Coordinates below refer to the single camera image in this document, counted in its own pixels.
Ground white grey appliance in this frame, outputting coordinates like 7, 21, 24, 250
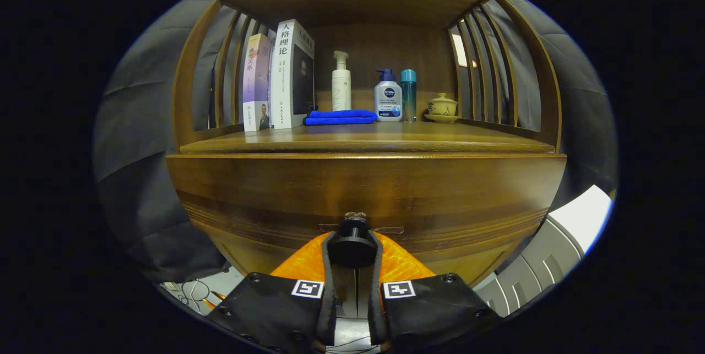
473, 184, 614, 317

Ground teal glass bottle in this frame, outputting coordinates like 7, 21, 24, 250
400, 69, 417, 123

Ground wooden countertop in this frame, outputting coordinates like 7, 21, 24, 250
179, 120, 557, 155

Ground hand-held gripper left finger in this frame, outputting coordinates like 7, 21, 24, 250
205, 231, 338, 354

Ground wooden drawer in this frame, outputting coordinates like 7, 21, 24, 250
165, 154, 568, 288

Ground floor cables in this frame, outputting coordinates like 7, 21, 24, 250
165, 279, 226, 311

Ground yellow lidded teacup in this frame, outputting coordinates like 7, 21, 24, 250
427, 93, 459, 117

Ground white bottle blue pump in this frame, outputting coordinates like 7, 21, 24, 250
373, 68, 404, 123

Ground thick white book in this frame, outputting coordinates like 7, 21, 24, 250
270, 19, 316, 130

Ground black drawer knob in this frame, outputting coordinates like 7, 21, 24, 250
329, 216, 378, 269

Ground blue folded cloth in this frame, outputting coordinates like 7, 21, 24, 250
305, 109, 378, 126

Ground purple book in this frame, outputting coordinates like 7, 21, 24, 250
242, 33, 274, 133

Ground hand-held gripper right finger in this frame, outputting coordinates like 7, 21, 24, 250
367, 231, 503, 352

